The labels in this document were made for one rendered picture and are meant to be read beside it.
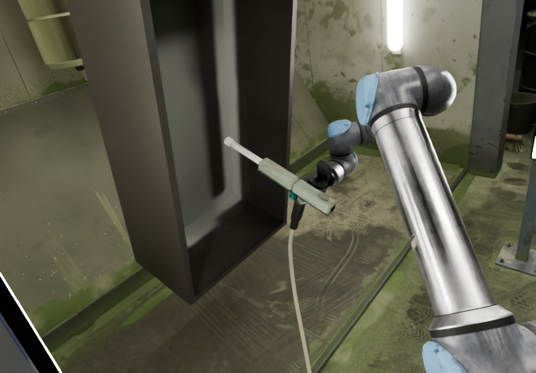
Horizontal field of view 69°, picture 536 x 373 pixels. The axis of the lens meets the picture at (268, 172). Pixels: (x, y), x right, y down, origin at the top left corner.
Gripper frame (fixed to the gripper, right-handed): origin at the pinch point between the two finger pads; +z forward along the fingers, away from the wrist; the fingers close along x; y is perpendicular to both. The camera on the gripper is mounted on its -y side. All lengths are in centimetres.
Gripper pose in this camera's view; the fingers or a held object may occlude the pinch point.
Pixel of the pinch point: (299, 197)
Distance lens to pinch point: 134.2
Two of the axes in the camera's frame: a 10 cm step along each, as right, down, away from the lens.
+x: -7.7, -5.1, 3.8
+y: -1.8, 7.5, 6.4
